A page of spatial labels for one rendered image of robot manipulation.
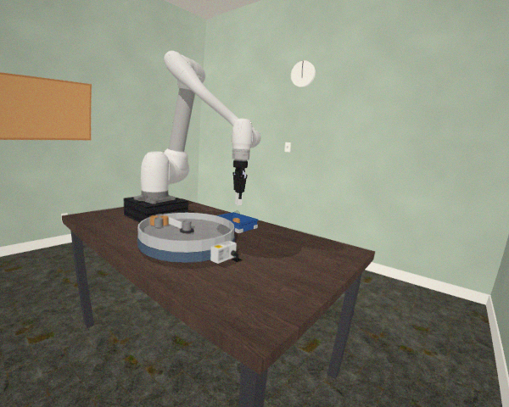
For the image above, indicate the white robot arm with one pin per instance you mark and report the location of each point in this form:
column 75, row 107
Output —
column 159, row 169

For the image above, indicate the blue shallow tray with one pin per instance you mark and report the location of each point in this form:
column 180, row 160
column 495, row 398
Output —
column 246, row 223

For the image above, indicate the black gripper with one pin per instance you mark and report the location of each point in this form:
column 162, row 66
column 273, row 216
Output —
column 238, row 182

